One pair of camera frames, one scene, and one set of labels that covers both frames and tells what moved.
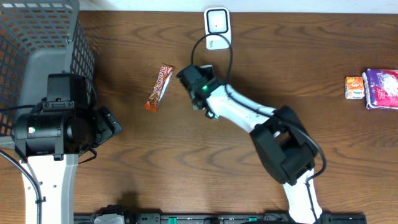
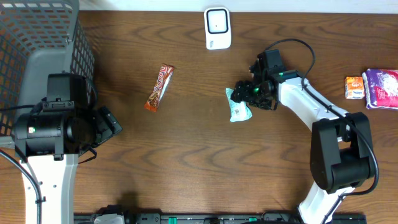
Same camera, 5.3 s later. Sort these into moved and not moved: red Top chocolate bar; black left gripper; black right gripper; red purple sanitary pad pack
Moved: black right gripper
Not moved: red Top chocolate bar; red purple sanitary pad pack; black left gripper
